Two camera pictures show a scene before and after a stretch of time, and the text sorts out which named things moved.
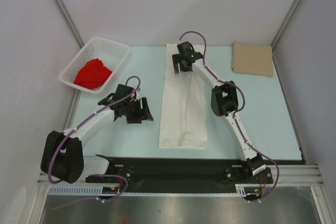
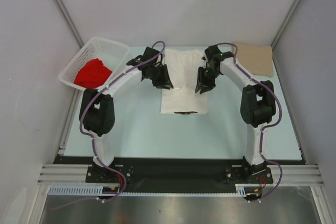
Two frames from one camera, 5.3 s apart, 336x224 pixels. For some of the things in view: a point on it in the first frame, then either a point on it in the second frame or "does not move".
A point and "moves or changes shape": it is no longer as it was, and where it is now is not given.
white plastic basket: (112, 53) does not move
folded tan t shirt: (256, 60) does not move
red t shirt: (93, 74) does not move
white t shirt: (183, 118) moves or changes shape
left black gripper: (137, 118) to (165, 79)
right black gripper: (177, 59) to (201, 81)
